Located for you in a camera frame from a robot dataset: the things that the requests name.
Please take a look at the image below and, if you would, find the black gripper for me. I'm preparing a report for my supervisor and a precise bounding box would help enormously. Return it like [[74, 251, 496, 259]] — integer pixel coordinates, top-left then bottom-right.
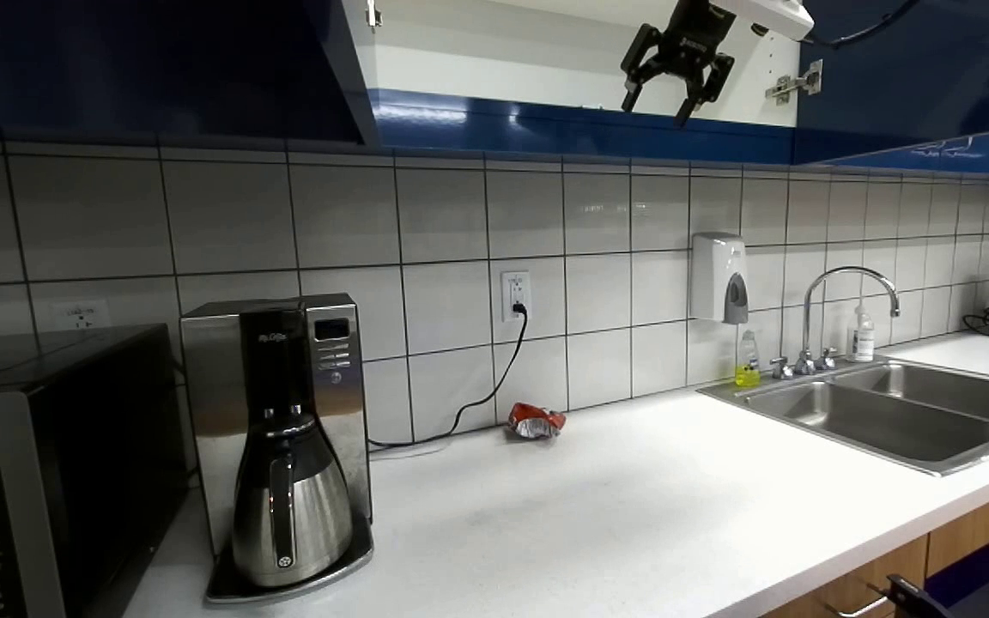
[[619, 0, 737, 126]]

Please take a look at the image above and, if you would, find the blue cabinet white interior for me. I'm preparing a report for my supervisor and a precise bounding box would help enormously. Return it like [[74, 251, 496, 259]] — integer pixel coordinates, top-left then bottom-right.
[[335, 0, 811, 165]]

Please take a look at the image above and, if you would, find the red snack packet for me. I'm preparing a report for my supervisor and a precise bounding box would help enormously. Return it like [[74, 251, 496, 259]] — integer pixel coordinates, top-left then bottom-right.
[[501, 403, 571, 446]]

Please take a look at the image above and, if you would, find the wooden base cabinet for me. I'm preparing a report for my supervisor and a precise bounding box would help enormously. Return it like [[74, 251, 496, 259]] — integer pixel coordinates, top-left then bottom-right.
[[761, 478, 989, 618]]

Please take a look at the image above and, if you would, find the chrome sink faucet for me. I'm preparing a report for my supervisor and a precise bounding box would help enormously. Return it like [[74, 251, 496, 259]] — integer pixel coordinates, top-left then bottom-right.
[[769, 263, 903, 380]]

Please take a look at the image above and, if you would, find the yellow dish soap bottle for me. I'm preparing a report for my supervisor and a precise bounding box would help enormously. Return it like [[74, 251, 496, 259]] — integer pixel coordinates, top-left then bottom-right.
[[729, 326, 765, 392]]

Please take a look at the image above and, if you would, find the small white bottle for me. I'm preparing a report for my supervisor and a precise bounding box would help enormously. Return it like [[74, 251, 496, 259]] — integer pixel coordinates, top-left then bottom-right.
[[850, 301, 878, 365]]

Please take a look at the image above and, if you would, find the stainless steel sink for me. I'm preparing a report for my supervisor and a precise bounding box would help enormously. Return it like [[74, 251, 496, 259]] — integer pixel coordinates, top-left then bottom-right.
[[700, 358, 989, 478]]

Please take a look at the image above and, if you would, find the black steel coffee maker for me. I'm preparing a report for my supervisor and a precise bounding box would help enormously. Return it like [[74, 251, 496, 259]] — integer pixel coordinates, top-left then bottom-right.
[[178, 291, 376, 608]]

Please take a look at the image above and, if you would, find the steel coffee carafe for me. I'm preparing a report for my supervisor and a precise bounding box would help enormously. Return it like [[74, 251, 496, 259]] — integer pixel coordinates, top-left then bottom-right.
[[228, 413, 358, 594]]

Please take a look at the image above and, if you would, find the black object below counter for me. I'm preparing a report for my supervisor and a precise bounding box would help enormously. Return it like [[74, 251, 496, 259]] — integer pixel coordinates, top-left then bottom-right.
[[884, 558, 989, 618]]

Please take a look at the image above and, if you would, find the black microwave oven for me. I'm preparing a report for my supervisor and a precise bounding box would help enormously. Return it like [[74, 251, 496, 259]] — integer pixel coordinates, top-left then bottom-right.
[[0, 321, 193, 618]]

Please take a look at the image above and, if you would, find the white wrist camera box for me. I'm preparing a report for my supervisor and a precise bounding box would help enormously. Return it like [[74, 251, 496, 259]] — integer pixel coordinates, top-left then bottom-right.
[[732, 0, 817, 43]]

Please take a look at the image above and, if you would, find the white wall soap dispenser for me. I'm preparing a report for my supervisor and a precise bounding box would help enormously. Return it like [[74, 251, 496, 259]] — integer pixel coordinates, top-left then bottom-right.
[[690, 232, 751, 326]]

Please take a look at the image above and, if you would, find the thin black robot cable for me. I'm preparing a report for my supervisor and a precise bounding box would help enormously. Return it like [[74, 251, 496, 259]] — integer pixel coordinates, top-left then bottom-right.
[[819, 0, 924, 50]]

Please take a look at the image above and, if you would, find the white wall power outlet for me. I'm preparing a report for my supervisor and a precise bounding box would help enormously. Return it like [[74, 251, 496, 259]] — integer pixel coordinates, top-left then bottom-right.
[[62, 297, 102, 336], [497, 267, 536, 326]]

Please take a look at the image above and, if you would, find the black power cord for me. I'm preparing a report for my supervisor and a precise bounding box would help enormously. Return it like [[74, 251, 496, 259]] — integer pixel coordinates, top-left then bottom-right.
[[363, 301, 533, 454]]

